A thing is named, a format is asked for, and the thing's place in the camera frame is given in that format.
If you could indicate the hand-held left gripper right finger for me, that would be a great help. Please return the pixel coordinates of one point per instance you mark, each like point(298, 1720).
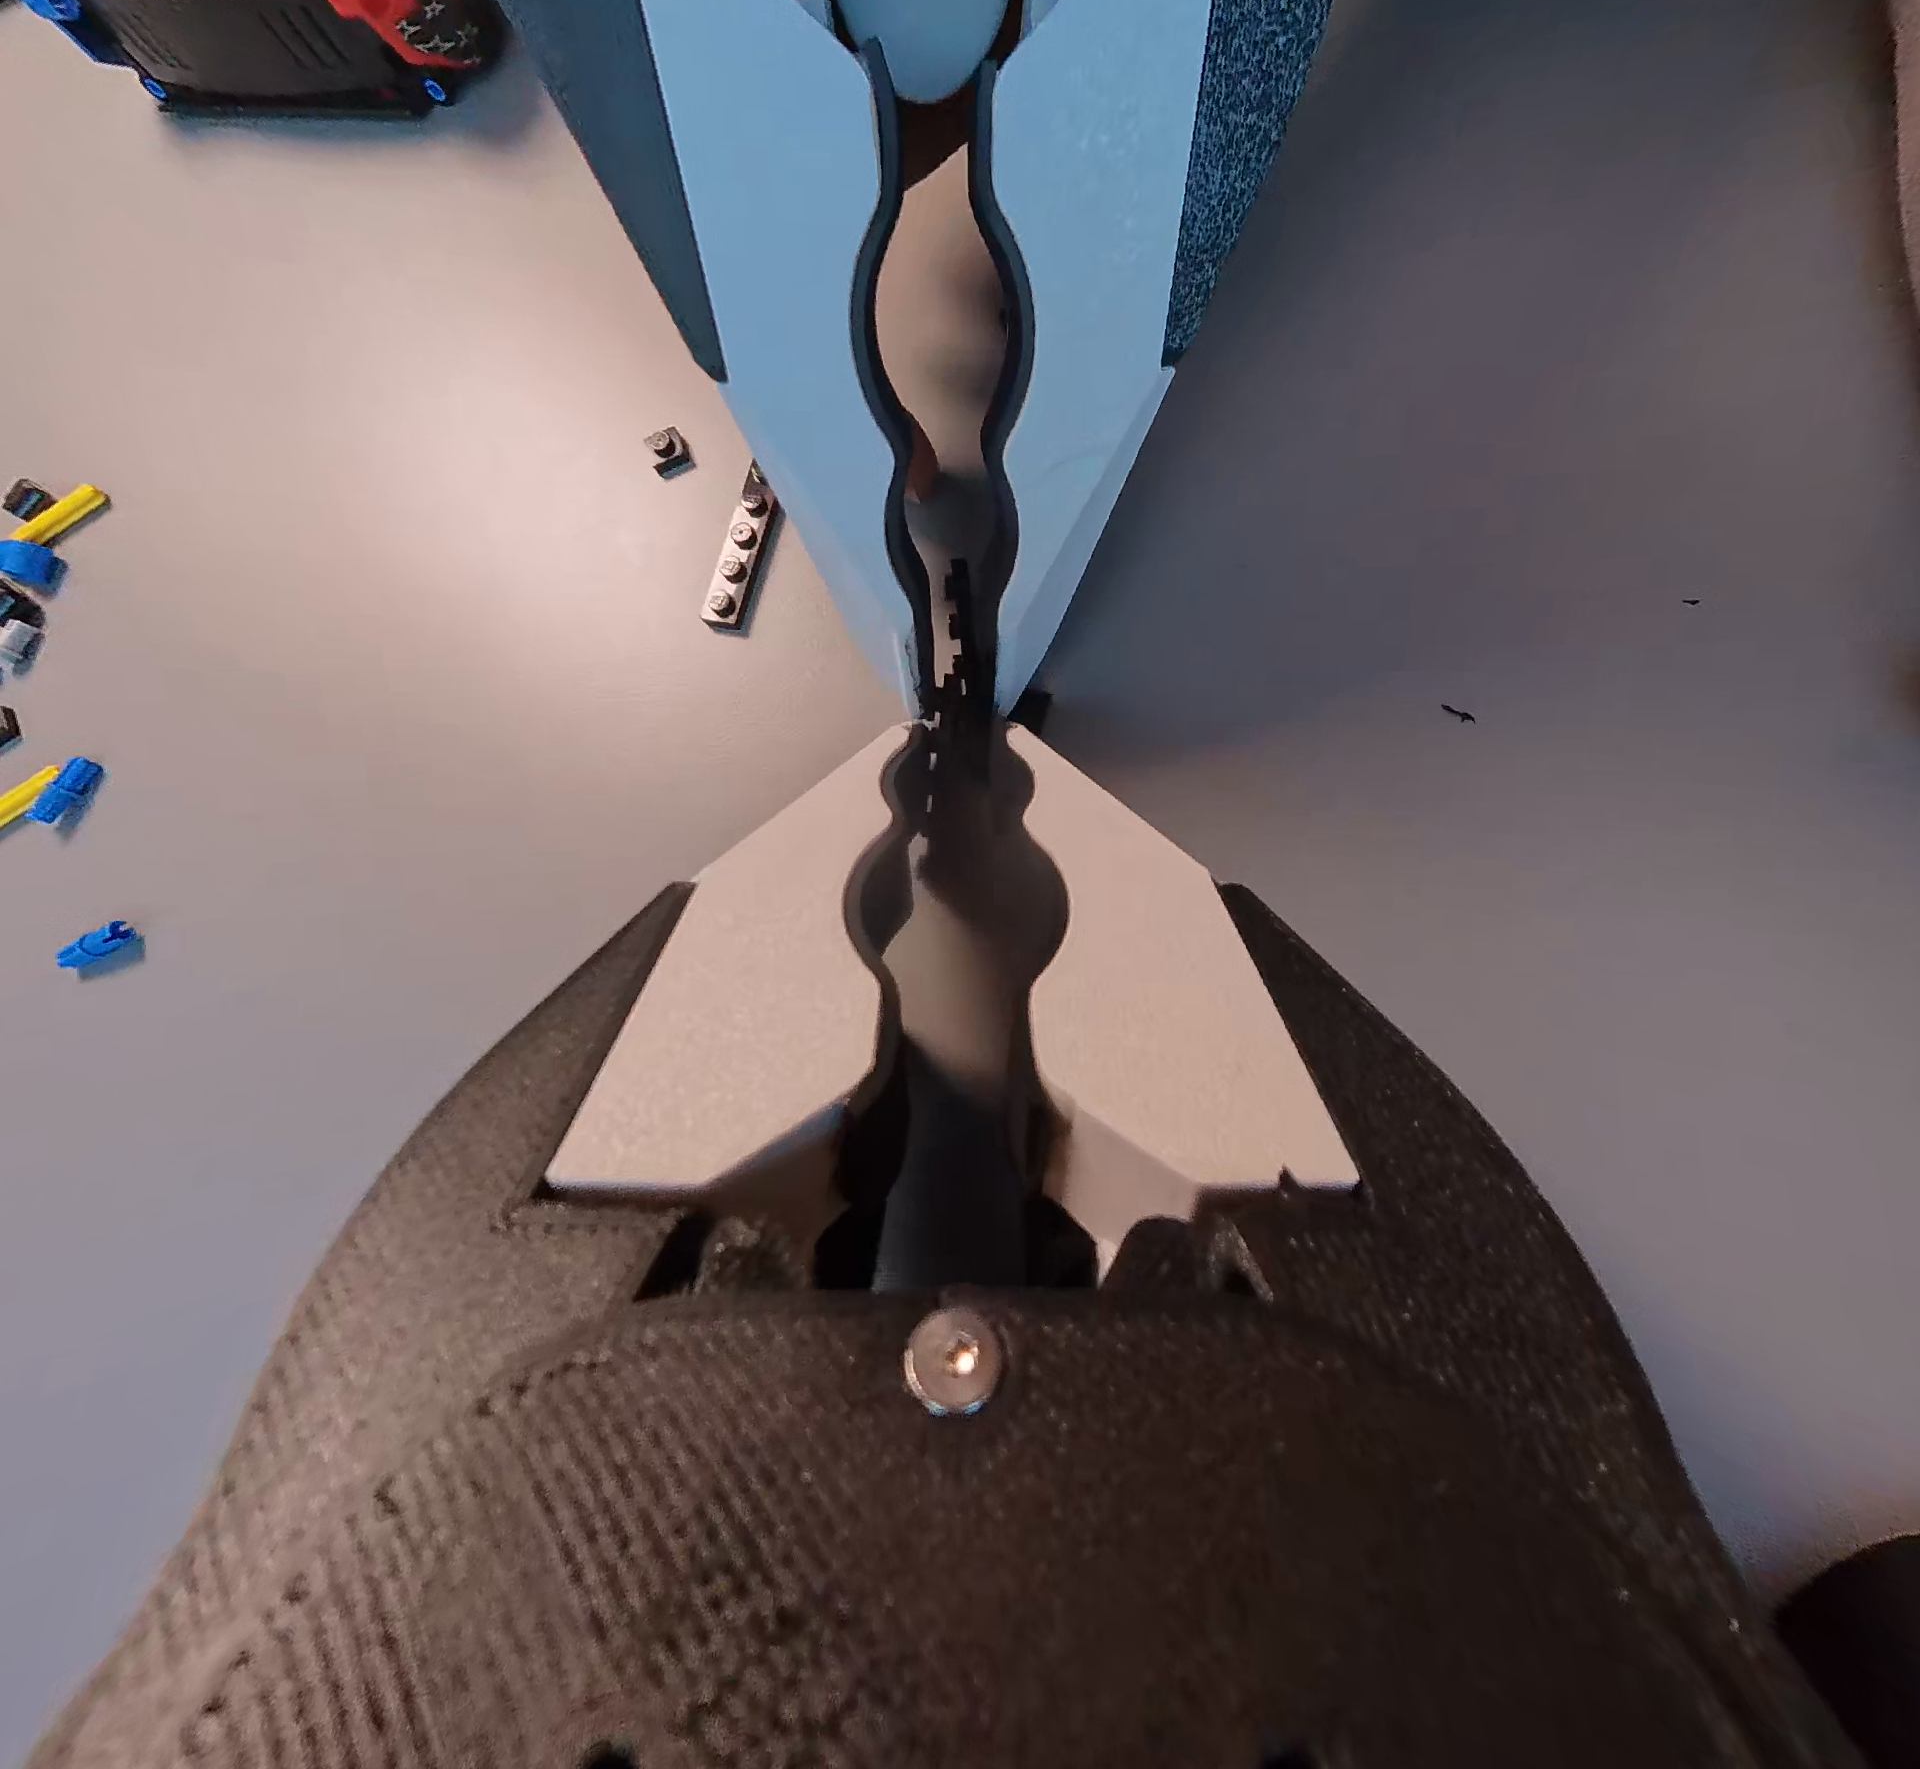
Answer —
point(1185, 1050)

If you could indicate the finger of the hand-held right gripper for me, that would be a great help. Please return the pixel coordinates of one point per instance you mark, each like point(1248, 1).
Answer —
point(764, 223)
point(1096, 223)

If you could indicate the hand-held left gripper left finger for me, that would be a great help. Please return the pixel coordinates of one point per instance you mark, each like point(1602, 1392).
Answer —
point(721, 1050)

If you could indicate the small dark lego plate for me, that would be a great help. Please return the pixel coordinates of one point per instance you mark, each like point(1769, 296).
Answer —
point(668, 451)

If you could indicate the pile of colourful lego pieces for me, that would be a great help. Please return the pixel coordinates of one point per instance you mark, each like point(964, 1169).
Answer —
point(68, 786)

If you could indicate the black chair armrest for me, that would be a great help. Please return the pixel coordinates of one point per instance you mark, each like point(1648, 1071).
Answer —
point(1862, 1663)

